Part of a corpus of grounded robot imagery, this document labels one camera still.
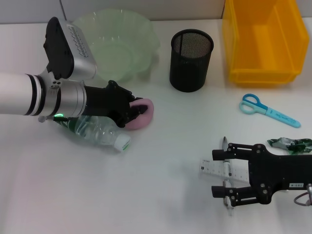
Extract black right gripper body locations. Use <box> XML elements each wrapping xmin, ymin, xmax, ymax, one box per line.
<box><xmin>248</xmin><ymin>143</ymin><xmax>312</xmax><ymax>205</ymax></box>

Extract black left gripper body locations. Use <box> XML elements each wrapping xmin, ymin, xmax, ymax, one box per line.
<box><xmin>84</xmin><ymin>79</ymin><xmax>135</xmax><ymax>128</ymax></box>

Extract pink toy peach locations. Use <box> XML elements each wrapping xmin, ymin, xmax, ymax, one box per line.
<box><xmin>126</xmin><ymin>97</ymin><xmax>155</xmax><ymax>131</ymax></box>

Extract green plastic wrapper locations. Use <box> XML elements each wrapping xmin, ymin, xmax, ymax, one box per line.
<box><xmin>266</xmin><ymin>136</ymin><xmax>312</xmax><ymax>156</ymax></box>

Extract clear green-label water bottle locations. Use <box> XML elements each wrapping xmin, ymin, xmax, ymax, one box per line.
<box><xmin>55</xmin><ymin>114</ymin><xmax>132</xmax><ymax>154</ymax></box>

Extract clear plastic ruler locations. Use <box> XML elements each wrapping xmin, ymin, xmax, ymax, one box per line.
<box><xmin>199</xmin><ymin>158</ymin><xmax>250</xmax><ymax>182</ymax></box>

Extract grey white pen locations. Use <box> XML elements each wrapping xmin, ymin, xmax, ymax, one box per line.
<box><xmin>221</xmin><ymin>136</ymin><xmax>234</xmax><ymax>216</ymax></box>

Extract translucent green fruit bowl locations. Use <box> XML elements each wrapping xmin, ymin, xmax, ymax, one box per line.
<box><xmin>72</xmin><ymin>9</ymin><xmax>161</xmax><ymax>83</ymax></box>

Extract blue scissors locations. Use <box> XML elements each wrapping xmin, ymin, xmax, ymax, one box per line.
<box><xmin>238</xmin><ymin>93</ymin><xmax>302</xmax><ymax>128</ymax></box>

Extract black mesh pen holder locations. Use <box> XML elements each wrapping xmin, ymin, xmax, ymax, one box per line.
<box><xmin>169</xmin><ymin>29</ymin><xmax>215</xmax><ymax>93</ymax></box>

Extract yellow plastic bin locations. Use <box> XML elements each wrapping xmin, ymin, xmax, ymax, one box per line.
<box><xmin>221</xmin><ymin>0</ymin><xmax>310</xmax><ymax>86</ymax></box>

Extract right gripper cable with plug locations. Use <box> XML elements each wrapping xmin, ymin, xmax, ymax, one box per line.
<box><xmin>293</xmin><ymin>184</ymin><xmax>312</xmax><ymax>207</ymax></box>

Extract gripper cable with plug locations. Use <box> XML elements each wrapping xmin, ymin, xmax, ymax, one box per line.
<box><xmin>38</xmin><ymin>115</ymin><xmax>74</xmax><ymax>123</ymax></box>
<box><xmin>293</xmin><ymin>184</ymin><xmax>312</xmax><ymax>207</ymax></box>

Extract left gripper cable with plug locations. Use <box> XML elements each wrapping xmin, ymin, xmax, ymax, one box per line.
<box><xmin>38</xmin><ymin>115</ymin><xmax>74</xmax><ymax>123</ymax></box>

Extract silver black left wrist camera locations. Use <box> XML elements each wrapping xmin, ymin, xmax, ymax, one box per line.
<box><xmin>43</xmin><ymin>17</ymin><xmax>98</xmax><ymax>80</ymax></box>

